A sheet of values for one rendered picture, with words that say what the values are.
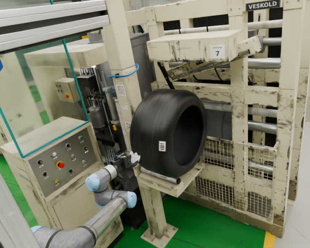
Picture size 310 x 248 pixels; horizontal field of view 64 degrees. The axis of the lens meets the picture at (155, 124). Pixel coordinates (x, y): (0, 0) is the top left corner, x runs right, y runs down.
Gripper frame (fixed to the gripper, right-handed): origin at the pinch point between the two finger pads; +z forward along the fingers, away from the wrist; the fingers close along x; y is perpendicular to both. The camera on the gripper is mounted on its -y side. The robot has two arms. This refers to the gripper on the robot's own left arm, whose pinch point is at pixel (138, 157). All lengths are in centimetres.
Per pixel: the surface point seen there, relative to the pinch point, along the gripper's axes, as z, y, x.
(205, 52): 50, 53, -19
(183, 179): 41, -37, -3
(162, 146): 10.0, 5.2, -10.8
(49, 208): -32, -42, 63
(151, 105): 20.6, 25.7, 3.4
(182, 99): 33.9, 27.7, -10.9
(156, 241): 40, -117, 31
